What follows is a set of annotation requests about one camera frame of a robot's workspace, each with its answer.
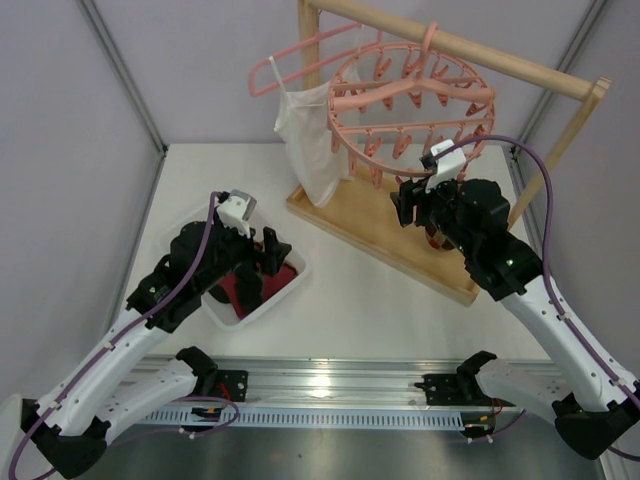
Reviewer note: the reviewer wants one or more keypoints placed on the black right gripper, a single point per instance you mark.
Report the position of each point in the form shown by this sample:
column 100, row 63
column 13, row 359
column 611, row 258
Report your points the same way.
column 417, row 203

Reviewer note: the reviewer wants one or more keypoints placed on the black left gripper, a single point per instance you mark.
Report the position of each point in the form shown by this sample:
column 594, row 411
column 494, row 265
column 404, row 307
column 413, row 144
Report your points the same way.
column 257, row 265

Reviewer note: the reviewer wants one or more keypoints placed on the beige argyle sock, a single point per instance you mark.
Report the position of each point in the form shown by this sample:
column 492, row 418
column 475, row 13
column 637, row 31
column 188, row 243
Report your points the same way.
column 437, row 240

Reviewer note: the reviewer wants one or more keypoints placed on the white plastic basket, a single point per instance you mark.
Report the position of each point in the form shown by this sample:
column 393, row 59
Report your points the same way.
column 232, row 316

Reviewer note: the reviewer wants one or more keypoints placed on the pink round clip hanger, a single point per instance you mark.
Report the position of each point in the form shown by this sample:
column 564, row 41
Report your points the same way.
column 410, row 105

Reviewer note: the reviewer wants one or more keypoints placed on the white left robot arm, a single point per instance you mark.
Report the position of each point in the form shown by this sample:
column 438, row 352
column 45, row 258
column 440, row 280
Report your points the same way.
column 73, row 425

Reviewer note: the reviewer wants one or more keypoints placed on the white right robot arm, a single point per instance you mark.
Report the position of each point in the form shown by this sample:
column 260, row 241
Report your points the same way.
column 598, row 400

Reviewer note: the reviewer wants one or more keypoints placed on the pink clothes hanger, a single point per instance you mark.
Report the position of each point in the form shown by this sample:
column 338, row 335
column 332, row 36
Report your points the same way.
column 311, row 59

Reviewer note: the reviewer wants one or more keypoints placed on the wooden clothes rack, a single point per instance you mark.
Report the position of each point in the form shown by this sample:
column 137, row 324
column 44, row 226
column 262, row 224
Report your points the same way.
column 363, row 214

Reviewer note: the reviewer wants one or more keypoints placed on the white camisole top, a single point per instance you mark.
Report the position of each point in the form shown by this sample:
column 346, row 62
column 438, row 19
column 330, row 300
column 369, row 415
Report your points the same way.
column 302, row 124

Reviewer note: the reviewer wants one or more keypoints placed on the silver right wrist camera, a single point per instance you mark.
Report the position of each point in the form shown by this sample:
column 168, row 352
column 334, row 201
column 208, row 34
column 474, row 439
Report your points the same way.
column 445, row 167

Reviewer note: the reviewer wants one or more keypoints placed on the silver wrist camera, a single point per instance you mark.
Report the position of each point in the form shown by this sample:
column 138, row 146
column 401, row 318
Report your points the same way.
column 445, row 167
column 236, row 210

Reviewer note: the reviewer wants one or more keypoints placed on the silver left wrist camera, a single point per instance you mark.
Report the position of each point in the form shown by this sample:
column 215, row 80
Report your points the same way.
column 236, row 210

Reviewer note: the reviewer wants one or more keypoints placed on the aluminium mounting rail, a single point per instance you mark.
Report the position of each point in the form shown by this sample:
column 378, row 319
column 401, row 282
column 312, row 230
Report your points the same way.
column 335, row 383

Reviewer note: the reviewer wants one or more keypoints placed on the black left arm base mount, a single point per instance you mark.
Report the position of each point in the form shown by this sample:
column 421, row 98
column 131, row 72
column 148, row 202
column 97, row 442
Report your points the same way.
column 231, row 385

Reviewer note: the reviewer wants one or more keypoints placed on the white slotted cable duct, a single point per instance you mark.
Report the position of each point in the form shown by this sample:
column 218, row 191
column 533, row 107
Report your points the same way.
column 414, row 419

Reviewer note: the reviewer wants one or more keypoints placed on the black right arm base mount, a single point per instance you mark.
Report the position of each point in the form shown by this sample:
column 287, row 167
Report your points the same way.
column 449, row 390

